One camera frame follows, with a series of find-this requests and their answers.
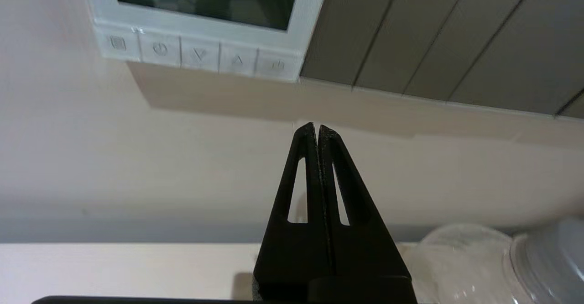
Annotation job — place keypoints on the dark grey triple switch panel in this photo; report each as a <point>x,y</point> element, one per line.
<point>438,34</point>

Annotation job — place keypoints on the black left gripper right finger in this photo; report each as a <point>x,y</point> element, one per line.
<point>365,258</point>

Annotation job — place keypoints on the grey cabinet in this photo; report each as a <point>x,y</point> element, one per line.
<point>114,272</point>

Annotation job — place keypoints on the white wall thermostat panel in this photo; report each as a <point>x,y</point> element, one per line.
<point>200,53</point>

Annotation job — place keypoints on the clear plastic water bottle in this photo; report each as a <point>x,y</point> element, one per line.
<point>479,267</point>

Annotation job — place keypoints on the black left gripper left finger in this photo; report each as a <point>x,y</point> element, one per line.
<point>292,258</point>

